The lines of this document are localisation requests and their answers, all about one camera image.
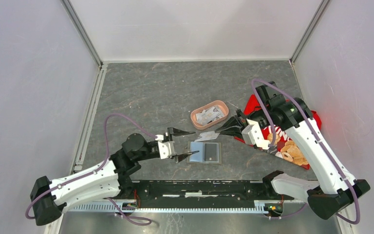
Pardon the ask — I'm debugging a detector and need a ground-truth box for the grey card holder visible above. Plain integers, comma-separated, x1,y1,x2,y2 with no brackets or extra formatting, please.
187,142,222,164

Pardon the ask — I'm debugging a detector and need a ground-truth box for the pink oval tray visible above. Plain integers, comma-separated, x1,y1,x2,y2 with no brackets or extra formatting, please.
190,100,229,130

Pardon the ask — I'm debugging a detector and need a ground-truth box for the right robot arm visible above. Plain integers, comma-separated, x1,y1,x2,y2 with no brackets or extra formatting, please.
217,81,370,224

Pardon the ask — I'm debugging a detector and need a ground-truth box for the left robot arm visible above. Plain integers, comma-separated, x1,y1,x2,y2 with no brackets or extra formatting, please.
26,127,192,226

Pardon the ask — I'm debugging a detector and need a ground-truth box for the red printed t-shirt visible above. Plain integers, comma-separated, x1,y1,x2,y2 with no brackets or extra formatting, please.
244,94,321,170

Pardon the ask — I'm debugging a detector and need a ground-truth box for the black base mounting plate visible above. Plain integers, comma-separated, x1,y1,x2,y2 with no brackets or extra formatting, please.
113,180,293,209

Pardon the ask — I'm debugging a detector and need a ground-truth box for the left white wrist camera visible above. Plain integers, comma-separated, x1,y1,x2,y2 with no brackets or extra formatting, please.
157,141,177,159

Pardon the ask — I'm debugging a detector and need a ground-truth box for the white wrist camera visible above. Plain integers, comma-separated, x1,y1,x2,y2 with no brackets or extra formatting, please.
242,121,270,150
157,141,177,159

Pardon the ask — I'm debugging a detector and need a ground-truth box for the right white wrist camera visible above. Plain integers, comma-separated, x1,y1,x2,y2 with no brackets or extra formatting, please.
242,121,270,150

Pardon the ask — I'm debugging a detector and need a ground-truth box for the aluminium frame rail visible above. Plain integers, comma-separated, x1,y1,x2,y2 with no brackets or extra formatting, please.
55,180,347,214

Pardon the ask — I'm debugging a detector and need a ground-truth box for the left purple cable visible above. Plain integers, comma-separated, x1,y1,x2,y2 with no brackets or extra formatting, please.
25,113,158,226

